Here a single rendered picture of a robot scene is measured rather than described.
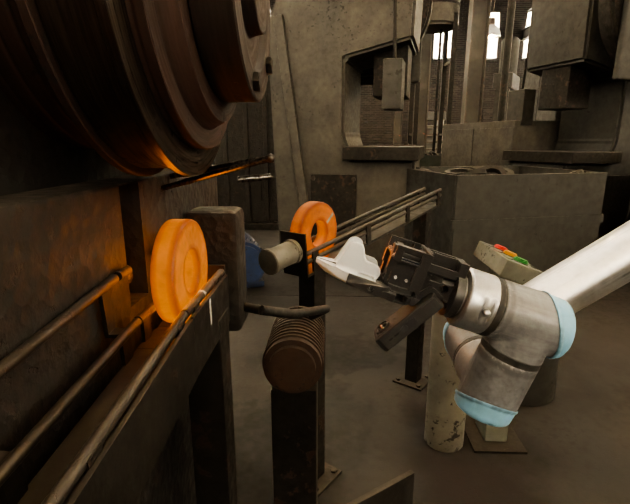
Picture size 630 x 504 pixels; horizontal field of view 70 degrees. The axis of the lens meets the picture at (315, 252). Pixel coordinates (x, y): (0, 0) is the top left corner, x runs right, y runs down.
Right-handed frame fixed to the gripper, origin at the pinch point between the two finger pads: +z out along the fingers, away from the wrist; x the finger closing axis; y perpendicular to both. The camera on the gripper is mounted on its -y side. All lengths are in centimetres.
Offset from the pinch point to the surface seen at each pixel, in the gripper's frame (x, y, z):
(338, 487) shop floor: -40, -70, -27
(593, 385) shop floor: -97, -39, -122
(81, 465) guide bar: 35.8, -10.3, 14.6
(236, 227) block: -17.4, -2.8, 16.4
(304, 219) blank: -39.3, -1.5, 5.0
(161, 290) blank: 7.8, -7.9, 19.9
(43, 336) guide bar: 26.1, -7.5, 24.2
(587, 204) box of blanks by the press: -213, 29, -154
